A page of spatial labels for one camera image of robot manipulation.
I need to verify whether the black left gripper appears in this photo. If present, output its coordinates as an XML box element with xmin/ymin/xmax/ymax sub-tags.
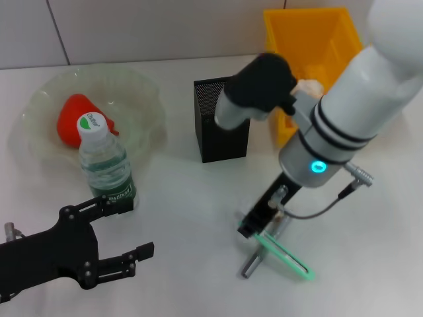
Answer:
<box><xmin>0</xmin><ymin>194</ymin><xmax>155</xmax><ymax>295</ymax></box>

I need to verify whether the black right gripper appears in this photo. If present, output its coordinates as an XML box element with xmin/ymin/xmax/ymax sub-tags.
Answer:
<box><xmin>236</xmin><ymin>170</ymin><xmax>304</xmax><ymax>240</ymax></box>

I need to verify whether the clear green-label water bottle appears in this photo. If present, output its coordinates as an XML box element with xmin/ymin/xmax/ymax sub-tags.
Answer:
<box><xmin>76</xmin><ymin>113</ymin><xmax>139</xmax><ymax>212</ymax></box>

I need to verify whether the red-orange orange fruit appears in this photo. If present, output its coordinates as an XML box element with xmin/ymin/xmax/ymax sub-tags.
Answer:
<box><xmin>56</xmin><ymin>93</ymin><xmax>120</xmax><ymax>148</ymax></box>

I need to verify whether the white paper ball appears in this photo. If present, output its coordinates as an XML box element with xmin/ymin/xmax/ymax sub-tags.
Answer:
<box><xmin>292</xmin><ymin>78</ymin><xmax>324</xmax><ymax>100</ymax></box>

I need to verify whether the grey marker pen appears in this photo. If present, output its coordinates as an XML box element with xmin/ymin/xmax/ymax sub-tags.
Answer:
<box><xmin>240</xmin><ymin>217</ymin><xmax>291</xmax><ymax>279</ymax></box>

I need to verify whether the black mesh pen holder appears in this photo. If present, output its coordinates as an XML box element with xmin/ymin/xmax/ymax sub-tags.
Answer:
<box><xmin>193</xmin><ymin>75</ymin><xmax>251</xmax><ymax>164</ymax></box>

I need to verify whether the pale green glass fruit plate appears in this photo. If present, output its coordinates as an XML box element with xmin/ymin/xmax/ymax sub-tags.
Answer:
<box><xmin>11</xmin><ymin>65</ymin><xmax>169</xmax><ymax>168</ymax></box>

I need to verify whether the yellow plastic bin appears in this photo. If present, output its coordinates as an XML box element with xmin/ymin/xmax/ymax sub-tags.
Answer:
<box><xmin>263</xmin><ymin>8</ymin><xmax>364</xmax><ymax>148</ymax></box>

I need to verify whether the right gripper cable with plugs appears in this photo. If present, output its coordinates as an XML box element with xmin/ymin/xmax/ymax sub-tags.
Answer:
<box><xmin>268</xmin><ymin>161</ymin><xmax>375</xmax><ymax>219</ymax></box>

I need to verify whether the left gripper cable with plug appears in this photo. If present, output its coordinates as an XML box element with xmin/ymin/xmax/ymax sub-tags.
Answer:
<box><xmin>0</xmin><ymin>223</ymin><xmax>26</xmax><ymax>303</ymax></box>

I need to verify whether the right wrist camera housing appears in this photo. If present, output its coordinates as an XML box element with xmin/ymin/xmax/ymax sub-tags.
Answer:
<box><xmin>214</xmin><ymin>52</ymin><xmax>298</xmax><ymax>130</ymax></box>

